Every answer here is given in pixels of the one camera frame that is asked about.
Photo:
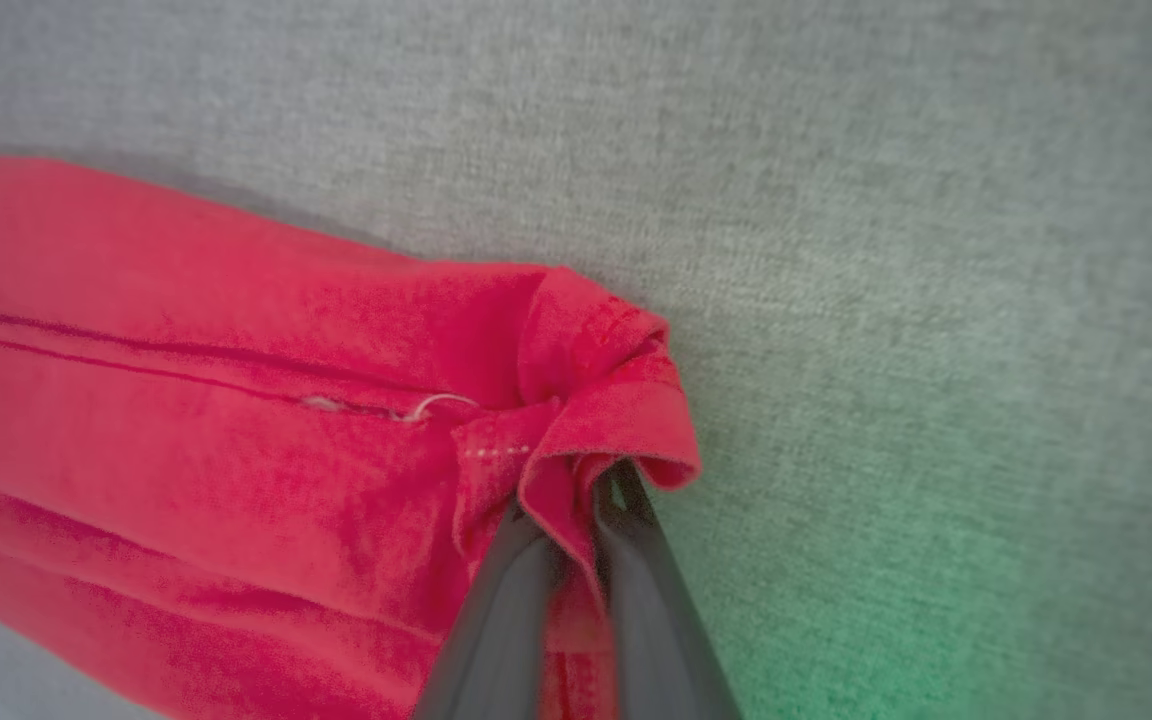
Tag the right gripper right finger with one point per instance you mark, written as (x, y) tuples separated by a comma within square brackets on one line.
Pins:
[(656, 640)]

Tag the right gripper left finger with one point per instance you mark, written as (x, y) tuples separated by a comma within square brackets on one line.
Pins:
[(501, 640)]

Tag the red and white basketball jersey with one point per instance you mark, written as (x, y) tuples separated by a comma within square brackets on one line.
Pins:
[(186, 430)]

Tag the grey fabric sofa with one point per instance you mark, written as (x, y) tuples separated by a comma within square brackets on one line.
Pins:
[(836, 200)]

